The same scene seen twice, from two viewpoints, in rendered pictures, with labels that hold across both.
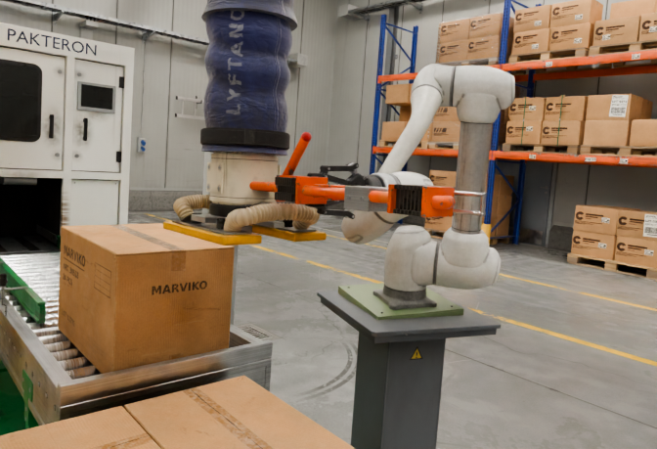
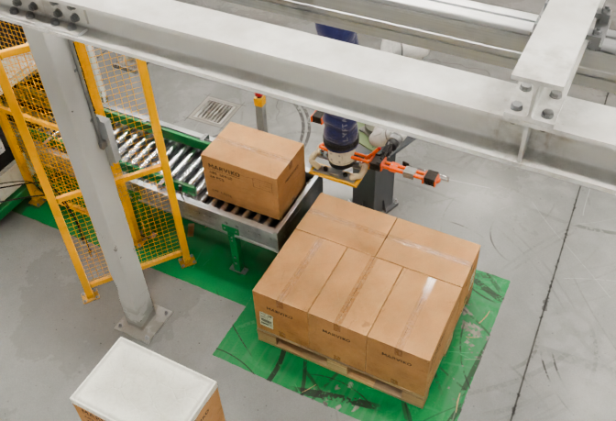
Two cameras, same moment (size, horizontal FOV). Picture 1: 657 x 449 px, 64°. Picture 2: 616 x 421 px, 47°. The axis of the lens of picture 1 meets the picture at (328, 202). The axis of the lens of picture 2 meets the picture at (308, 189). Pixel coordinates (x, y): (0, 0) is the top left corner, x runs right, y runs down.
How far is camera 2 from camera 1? 3.68 m
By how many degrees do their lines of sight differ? 43
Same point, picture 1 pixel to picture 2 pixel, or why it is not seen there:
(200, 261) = (295, 159)
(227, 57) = (341, 124)
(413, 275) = not seen: hidden behind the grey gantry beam
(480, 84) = (414, 54)
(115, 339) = (279, 206)
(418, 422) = (387, 176)
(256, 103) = (352, 134)
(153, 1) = not seen: outside the picture
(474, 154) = not seen: hidden behind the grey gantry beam
